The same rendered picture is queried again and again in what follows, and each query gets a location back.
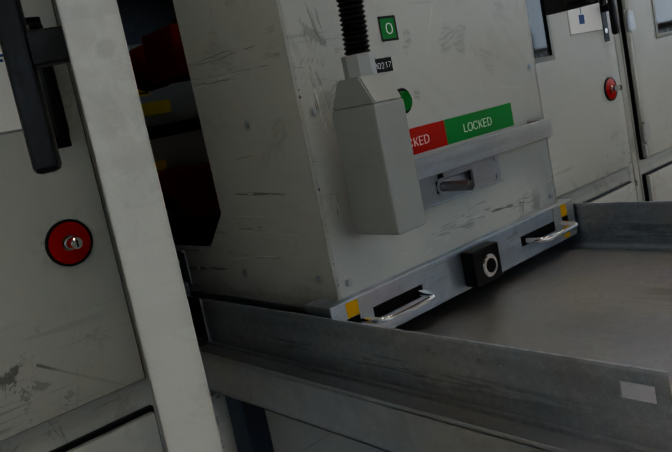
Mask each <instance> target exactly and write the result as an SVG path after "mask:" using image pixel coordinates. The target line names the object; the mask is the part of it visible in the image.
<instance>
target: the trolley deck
mask: <svg viewBox="0 0 672 452"><path fill-rule="evenodd" d="M395 328H396V329H402V330H408V331H415V332H421V333H428V334H434V335H440V336H447V337H453V338H459V339H466V340H472V341H478V342H485V343H491V344H498V345H504V346H510V347H517V348H523V349H529V350H536V351H542V352H549V353H555V354H561V355H568V356H574V357H580V358H587V359H593V360H600V361H606V362H612V363H619V364H625V365H631V366H638V367H644V368H650V369H657V370H663V371H668V375H669V382H670V389H671V396H672V252H656V251H623V250H589V249H555V248H548V249H546V250H544V251H542V252H540V253H538V254H536V255H534V256H533V257H531V258H529V259H527V260H525V261H523V262H521V263H519V264H517V265H515V266H513V267H511V268H509V269H507V270H505V271H504V272H503V274H502V275H501V276H499V277H497V278H495V279H493V280H491V281H490V282H488V283H486V284H484V285H482V286H480V287H478V288H477V287H473V288H471V289H469V290H467V291H465V292H463V293H461V294H459V295H457V296H455V297H453V298H451V299H449V300H448V301H446V302H444V303H442V304H440V305H438V306H436V307H434V308H432V309H430V310H428V311H426V312H424V313H422V314H420V315H419V316H417V317H415V318H413V319H411V320H409V321H407V322H405V323H403V324H401V325H399V326H397V327H395ZM199 350H200V354H201V358H202V363H203V367H204V371H205V375H206V379H207V384H208V388H209V390H211V391H213V392H216V393H219V394H222V395H225V396H228V397H231V398H234V399H237V400H239V401H242V402H245V403H248V404H251V405H254V406H257V407H260V408H263V409H265V410H268V411H271V412H274V413H277V414H280V415H283V416H286V417H288V418H291V419H294V420H297V421H300V422H303V423H306V424H309V425H312V426H314V427H317V428H320V429H323V430H326V431H329V432H332V433H335V434H338V435H340V436H343V437H346V438H349V439H352V440H355V441H358V442H361V443H364V444H366V445H369V446H372V447H375V448H378V449H381V450H384V451H387V452H634V451H630V450H626V449H622V448H618V447H614V446H610V445H606V444H602V443H598V442H594V441H590V440H587V439H583V438H579V437H575V436H571V435H567V434H563V433H559V432H555V431H551V430H547V429H543V428H539V427H535V426H531V425H527V424H523V423H519V422H515V421H511V420H507V419H503V418H499V417H495V416H491V415H487V414H483V413H479V412H475V411H471V410H467V409H463V408H459V407H455V406H451V405H447V404H443V403H439V402H435V401H432V400H428V399H424V398H420V397H416V396H412V395H408V394H404V393H400V392H396V391H392V390H388V389H384V388H380V387H376V386H372V385H368V384H364V383H360V382H356V381H352V380H348V379H344V378H340V377H336V376H332V375H328V374H324V373H320V372H316V371H312V370H308V369H304V368H300V367H296V366H292V365H288V364H284V363H280V362H276V361H273V360H269V359H265V358H261V357H257V356H253V355H249V354H245V353H241V352H237V351H233V350H229V349H225V348H221V347H217V346H213V345H208V346H206V347H203V348H201V349H199ZM620 385H621V391H622V396H627V397H632V398H638V399H643V400H648V401H653V402H657V401H656V394H655V387H652V386H647V385H641V384H635V383H630V382H624V381H620Z"/></svg>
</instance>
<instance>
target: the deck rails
mask: <svg viewBox="0 0 672 452"><path fill-rule="evenodd" d="M573 208H574V214H575V221H576V222H578V223H579V226H578V227H577V234H575V235H573V236H571V237H569V238H567V239H565V240H563V241H562V242H560V243H558V244H556V245H554V246H552V247H550V248H555V249H589V250H623V251H656V252H672V201H638V202H597V203H573ZM202 302H203V306H204V311H205V315H206V319H207V323H208V328H209V332H210V336H211V342H209V345H213V346H217V347H221V348H225V349H229V350H233V351H237V352H241V353H245V354H249V355H253V356H257V357H261V358H265V359H269V360H273V361H276V362H280V363H284V364H288V365H292V366H296V367H300V368H304V369H308V370H312V371H316V372H320V373H324V374H328V375H332V376H336V377H340V378H344V379H348V380H352V381H356V382H360V383H364V384H368V385H372V386H376V387H380V388H384V389H388V390H392V391H396V392H400V393H404V394H408V395H412V396H416V397H420V398H424V399H428V400H432V401H435V402H439V403H443V404H447V405H451V406H455V407H459V408H463V409H467V410H471V411H475V412H479V413H483V414H487V415H491V416H495V417H499V418H503V419H507V420H511V421H515V422H519V423H523V424H527V425H531V426H535V427H539V428H543V429H547V430H551V431H555V432H559V433H563V434H567V435H571V436H575V437H579V438H583V439H587V440H590V441H594V442H598V443H602V444H606V445H610V446H614V447H618V448H622V449H626V450H630V451H634V452H672V396H671V389H670V382H669V375H668V371H663V370H657V369H650V368H644V367H638V366H631V365H625V364H619V363H612V362H606V361H600V360H593V359H587V358H580V357H574V356H568V355H561V354H555V353H549V352H542V351H536V350H529V349H523V348H517V347H510V346H504V345H498V344H491V343H485V342H478V341H472V340H466V339H459V338H453V337H447V336H440V335H434V334H428V333H421V332H415V331H408V330H402V329H396V328H389V327H383V326H377V325H370V324H364V323H357V322H351V321H345V320H338V319H332V318H326V317H319V316H313V315H306V314H300V313H294V312H287V311H281V310H275V309H268V308H262V307H255V306H249V305H243V304H236V303H230V302H224V301H217V300H211V299H205V298H203V299H202ZM620 381H624V382H630V383H635V384H641V385H647V386H652V387H655V394H656V401H657V402H653V401H648V400H643V399H638V398H632V397H627V396H622V391H621V385H620Z"/></svg>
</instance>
